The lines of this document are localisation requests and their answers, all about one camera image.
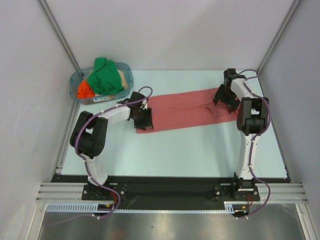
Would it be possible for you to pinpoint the aluminium frame rail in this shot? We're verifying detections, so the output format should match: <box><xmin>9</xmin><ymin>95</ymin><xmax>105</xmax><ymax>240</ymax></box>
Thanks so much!
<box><xmin>36</xmin><ymin>182</ymin><xmax>308</xmax><ymax>204</ymax></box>

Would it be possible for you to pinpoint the beige t shirt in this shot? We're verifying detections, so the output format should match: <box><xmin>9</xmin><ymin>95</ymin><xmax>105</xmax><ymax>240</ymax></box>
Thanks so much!
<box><xmin>117</xmin><ymin>69</ymin><xmax>128</xmax><ymax>90</ymax></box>

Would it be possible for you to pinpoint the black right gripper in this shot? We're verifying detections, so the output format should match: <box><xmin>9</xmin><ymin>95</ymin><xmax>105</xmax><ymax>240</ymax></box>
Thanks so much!
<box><xmin>213</xmin><ymin>84</ymin><xmax>241</xmax><ymax>113</ymax></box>

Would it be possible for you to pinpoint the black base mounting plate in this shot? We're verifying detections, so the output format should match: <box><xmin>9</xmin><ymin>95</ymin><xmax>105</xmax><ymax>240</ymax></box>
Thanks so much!
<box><xmin>51</xmin><ymin>174</ymin><xmax>291</xmax><ymax>211</ymax></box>

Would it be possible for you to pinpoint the green t shirt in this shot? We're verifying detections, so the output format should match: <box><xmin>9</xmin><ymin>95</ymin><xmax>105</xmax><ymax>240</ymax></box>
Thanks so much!
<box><xmin>87</xmin><ymin>57</ymin><xmax>124</xmax><ymax>96</ymax></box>

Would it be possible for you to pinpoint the orange t shirt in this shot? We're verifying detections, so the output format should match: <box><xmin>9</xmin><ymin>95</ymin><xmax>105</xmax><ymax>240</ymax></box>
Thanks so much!
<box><xmin>76</xmin><ymin>79</ymin><xmax>96</xmax><ymax>99</ymax></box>

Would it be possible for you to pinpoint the pink polo shirt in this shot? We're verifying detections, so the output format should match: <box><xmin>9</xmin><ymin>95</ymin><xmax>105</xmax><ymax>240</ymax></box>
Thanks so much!
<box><xmin>136</xmin><ymin>87</ymin><xmax>238</xmax><ymax>134</ymax></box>

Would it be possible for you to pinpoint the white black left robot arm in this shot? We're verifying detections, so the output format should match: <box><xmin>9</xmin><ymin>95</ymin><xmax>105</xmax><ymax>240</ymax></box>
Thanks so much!
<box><xmin>70</xmin><ymin>91</ymin><xmax>153</xmax><ymax>201</ymax></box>

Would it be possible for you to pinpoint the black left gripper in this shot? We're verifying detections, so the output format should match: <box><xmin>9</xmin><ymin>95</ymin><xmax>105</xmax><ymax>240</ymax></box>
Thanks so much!
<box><xmin>132</xmin><ymin>108</ymin><xmax>154</xmax><ymax>132</ymax></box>

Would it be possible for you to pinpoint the clear blue plastic bin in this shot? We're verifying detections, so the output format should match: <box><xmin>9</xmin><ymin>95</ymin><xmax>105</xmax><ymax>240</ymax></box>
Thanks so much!
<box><xmin>69</xmin><ymin>62</ymin><xmax>134</xmax><ymax>105</ymax></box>

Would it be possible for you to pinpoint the white slotted cable duct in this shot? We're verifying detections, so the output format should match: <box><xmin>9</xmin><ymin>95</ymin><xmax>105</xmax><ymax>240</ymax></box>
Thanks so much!
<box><xmin>46</xmin><ymin>202</ymin><xmax>236</xmax><ymax>214</ymax></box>

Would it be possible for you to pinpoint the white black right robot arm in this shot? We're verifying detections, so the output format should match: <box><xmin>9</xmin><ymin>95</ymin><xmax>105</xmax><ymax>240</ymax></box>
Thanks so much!
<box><xmin>212</xmin><ymin>68</ymin><xmax>271</xmax><ymax>201</ymax></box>

